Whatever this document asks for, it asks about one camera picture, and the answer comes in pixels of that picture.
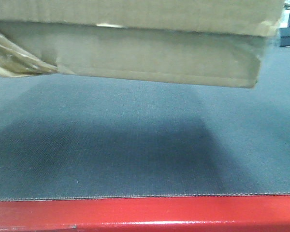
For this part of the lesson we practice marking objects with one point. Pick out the red conveyor frame edge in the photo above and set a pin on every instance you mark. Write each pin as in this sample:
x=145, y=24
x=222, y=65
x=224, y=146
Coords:
x=174, y=214

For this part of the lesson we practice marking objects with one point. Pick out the brown cardboard carton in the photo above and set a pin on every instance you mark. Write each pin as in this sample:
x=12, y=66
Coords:
x=199, y=42

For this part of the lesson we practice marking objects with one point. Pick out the dark grey conveyor belt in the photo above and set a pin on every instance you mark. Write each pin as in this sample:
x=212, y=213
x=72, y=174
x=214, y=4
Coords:
x=74, y=137

